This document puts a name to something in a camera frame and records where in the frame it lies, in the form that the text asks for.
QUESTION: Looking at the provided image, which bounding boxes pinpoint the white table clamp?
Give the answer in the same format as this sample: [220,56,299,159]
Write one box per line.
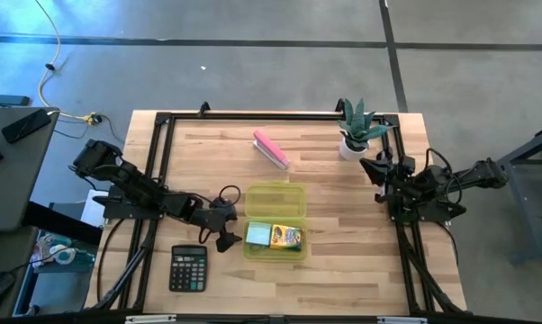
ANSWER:
[376,315,429,324]
[125,314,177,324]

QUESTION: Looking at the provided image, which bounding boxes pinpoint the white paper sheet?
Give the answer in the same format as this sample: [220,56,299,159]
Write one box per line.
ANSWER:
[80,189,111,229]

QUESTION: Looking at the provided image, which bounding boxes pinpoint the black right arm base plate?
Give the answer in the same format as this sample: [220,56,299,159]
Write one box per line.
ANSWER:
[389,197,468,224]

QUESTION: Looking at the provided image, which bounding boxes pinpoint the black aluminium table frame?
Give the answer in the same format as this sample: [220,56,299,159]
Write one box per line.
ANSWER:
[90,101,468,316]

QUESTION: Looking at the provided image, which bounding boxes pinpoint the light blue sticky note pad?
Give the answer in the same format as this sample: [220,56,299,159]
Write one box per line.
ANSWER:
[244,220,273,248]

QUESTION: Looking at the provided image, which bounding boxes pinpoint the green yellow crayon box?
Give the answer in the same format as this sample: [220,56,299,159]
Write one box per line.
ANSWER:
[268,222,304,253]

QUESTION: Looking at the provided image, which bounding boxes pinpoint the succulent in white pot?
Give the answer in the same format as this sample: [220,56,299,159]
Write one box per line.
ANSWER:
[335,97,396,163]

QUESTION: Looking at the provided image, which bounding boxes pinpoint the cream floor cable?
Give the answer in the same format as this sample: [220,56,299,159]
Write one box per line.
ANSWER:
[32,0,96,123]

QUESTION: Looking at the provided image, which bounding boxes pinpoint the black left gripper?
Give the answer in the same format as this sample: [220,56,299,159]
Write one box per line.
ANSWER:
[187,200,244,254]

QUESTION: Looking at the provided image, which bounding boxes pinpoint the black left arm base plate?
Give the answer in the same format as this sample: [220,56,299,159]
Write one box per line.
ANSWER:
[93,186,167,221]

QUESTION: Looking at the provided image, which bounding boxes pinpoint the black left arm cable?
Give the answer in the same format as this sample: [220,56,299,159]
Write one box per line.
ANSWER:
[218,184,242,209]

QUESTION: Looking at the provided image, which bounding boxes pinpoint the blue-grey metal table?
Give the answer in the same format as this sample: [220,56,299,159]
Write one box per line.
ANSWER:
[495,124,542,266]

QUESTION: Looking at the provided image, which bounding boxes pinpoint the black calculator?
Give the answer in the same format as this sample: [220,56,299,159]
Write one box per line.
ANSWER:
[168,244,209,293]

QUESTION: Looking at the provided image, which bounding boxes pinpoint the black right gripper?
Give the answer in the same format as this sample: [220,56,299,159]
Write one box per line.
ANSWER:
[359,155,423,203]

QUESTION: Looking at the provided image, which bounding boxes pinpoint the grey side desk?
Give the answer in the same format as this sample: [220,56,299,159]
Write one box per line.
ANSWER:
[0,106,61,233]

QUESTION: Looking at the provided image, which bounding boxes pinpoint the pink stapler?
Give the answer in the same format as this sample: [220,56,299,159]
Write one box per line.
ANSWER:
[251,129,293,171]

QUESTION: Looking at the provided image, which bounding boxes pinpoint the teal tape dispenser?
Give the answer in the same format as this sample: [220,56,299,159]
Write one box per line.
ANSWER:
[31,232,97,273]

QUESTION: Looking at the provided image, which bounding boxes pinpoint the black smartphone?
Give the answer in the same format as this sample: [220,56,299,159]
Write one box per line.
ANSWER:
[1,108,53,145]

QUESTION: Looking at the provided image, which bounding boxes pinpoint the translucent yellow-green pencil case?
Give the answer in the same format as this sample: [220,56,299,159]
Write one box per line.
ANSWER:
[242,181,310,264]

